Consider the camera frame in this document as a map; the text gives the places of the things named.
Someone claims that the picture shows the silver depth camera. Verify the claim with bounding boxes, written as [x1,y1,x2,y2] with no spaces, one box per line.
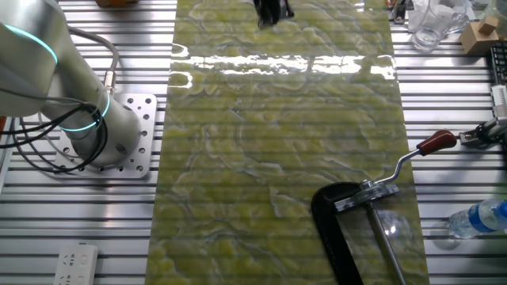
[490,84,507,120]

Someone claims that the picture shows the large wooden block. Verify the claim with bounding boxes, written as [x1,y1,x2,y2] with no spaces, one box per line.
[459,21,500,56]

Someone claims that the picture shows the grey cable with metal connector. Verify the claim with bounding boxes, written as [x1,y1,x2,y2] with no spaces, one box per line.
[65,25,120,97]

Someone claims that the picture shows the green marble pattern mat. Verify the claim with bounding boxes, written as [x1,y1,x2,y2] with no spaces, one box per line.
[144,0,431,285]

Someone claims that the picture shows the black C-clamp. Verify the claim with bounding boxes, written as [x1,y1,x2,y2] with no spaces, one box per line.
[311,181,409,285]

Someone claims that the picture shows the black metal bracket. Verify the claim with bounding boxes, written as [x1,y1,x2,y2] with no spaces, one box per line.
[391,0,414,25]

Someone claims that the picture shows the clear glass mug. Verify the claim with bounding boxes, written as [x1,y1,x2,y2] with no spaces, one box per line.
[410,0,471,52]

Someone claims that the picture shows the white power strip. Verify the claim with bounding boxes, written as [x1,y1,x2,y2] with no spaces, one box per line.
[53,243,99,285]

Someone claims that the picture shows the silver lever with red handle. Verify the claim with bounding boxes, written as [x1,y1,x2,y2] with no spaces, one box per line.
[334,129,459,213]

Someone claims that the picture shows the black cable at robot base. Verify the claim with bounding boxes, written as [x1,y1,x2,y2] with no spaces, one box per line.
[0,101,110,175]

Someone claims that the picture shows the green tinted glass jar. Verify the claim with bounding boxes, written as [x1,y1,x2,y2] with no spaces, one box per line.
[490,0,507,40]

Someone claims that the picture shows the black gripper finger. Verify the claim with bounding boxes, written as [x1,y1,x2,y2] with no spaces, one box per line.
[254,0,278,29]
[276,0,296,19]

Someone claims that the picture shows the small wooden block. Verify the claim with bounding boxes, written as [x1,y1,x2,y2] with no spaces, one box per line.
[478,15,499,36]

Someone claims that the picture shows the clear water bottle blue label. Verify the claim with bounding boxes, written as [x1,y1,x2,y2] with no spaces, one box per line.
[448,199,507,240]

